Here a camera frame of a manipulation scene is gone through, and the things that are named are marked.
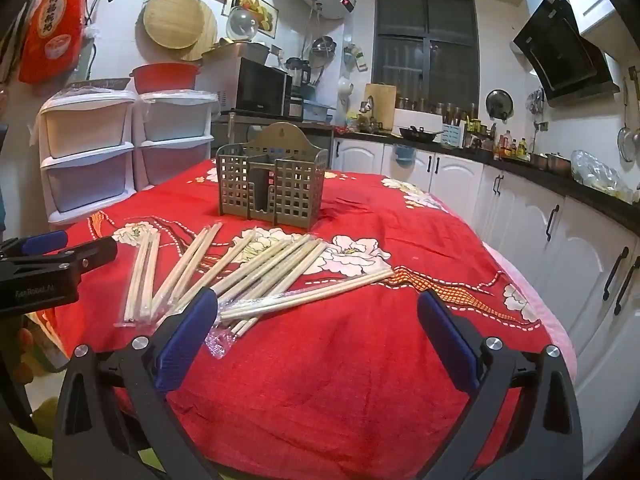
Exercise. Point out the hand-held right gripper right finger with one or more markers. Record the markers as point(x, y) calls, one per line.
point(447, 340)

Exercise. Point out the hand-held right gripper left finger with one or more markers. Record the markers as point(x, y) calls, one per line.
point(187, 340)

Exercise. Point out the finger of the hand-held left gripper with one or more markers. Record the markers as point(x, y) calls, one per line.
point(97, 255)
point(45, 242)

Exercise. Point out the bunch of chopsticks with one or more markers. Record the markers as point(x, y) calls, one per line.
point(285, 262)

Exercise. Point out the wooden chopstick pair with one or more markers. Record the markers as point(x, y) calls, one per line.
point(310, 294)

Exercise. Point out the grey plastic lattice utensil holder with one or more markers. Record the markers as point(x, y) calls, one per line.
point(295, 185)

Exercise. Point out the white drawer tower cream bins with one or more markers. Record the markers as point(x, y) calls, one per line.
point(85, 130)

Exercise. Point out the red floral tablecloth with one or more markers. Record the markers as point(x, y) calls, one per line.
point(325, 385)

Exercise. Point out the white base cabinets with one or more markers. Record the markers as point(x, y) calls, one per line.
point(515, 210)

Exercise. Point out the white drawer tower pale bins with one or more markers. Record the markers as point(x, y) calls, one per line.
point(175, 120)

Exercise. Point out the red plastic basin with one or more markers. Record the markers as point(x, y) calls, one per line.
point(165, 80)

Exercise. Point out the blue hanging bin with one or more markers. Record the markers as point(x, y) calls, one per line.
point(404, 155)

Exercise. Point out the black countertop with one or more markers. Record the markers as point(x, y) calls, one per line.
point(575, 192)

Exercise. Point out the steel pot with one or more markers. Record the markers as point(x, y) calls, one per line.
point(537, 161)
point(557, 165)

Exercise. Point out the row of sauce bottles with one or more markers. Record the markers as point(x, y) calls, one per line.
point(510, 149)

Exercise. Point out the white blue knife block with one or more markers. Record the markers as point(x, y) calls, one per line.
point(452, 136)

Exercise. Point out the black wok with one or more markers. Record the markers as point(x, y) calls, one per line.
point(417, 134)

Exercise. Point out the red plastic bag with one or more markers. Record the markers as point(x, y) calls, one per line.
point(50, 20)

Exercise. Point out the clear plastic bag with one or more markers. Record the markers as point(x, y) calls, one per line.
point(597, 175)

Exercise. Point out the microwave oven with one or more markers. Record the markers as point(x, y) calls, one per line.
point(260, 90)

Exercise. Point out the row of spice jars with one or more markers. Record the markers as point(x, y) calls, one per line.
point(440, 107)

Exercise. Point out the hanging dark pot lid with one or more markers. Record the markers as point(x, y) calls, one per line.
point(499, 105)

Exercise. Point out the wooden cutting board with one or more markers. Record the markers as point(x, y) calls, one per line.
point(382, 105)

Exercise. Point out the stainless steel basin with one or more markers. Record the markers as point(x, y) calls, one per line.
point(240, 52)

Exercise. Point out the round wooden board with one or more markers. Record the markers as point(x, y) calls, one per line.
point(210, 30)

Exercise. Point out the hanging metal strainer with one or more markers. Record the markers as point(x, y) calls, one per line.
point(625, 142)

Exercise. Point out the blender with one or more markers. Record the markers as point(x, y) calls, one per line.
point(298, 72)

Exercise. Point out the glass pot lid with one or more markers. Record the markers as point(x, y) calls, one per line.
point(242, 25)

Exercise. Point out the hanging metal ladle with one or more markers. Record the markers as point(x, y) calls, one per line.
point(636, 137)

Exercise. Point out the hanging green white packet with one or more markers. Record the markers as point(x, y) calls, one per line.
point(361, 62)

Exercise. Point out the dark window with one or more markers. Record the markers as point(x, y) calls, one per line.
point(425, 45)

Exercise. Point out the hanging steel colander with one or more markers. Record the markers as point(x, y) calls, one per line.
point(322, 50)

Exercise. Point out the black range hood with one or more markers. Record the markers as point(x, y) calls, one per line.
point(560, 50)

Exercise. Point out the white hood chimney cover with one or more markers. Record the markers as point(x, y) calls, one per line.
point(542, 0)

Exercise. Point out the wall socket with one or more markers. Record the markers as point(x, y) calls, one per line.
point(540, 125)

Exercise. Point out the fruit wall poster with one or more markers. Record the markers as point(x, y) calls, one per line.
point(260, 5)

